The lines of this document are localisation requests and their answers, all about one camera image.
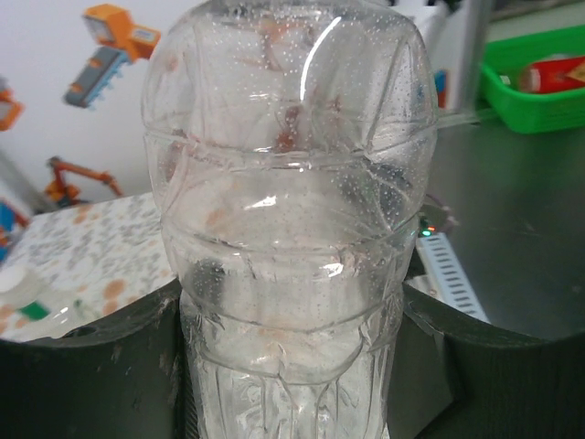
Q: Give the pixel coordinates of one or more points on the green plastic bin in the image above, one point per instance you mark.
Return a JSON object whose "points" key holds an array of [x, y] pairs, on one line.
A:
{"points": [[539, 116]]}

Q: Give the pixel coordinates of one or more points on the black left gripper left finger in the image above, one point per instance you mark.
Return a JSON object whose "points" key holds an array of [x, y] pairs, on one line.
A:
{"points": [[91, 388]]}

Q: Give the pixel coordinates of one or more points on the aluminium frame post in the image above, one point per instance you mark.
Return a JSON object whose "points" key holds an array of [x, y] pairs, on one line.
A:
{"points": [[475, 55]]}

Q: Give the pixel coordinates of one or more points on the clear bottle with green label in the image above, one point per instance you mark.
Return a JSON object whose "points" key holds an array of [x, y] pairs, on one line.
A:
{"points": [[59, 320]]}

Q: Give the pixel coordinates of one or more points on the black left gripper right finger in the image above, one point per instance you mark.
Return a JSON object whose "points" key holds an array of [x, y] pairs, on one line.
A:
{"points": [[503, 388]]}

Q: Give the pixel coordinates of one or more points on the red packet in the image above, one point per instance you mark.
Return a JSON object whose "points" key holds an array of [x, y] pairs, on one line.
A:
{"points": [[557, 75]]}

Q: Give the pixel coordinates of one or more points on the floral patterned table mat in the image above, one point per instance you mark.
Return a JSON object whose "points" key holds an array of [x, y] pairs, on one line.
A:
{"points": [[91, 238]]}

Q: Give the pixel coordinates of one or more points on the clear plain plastic bottle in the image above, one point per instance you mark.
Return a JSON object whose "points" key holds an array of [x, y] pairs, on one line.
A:
{"points": [[292, 183]]}

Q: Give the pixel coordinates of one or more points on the large white bottle cap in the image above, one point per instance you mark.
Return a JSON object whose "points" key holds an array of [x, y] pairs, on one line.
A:
{"points": [[16, 280]]}

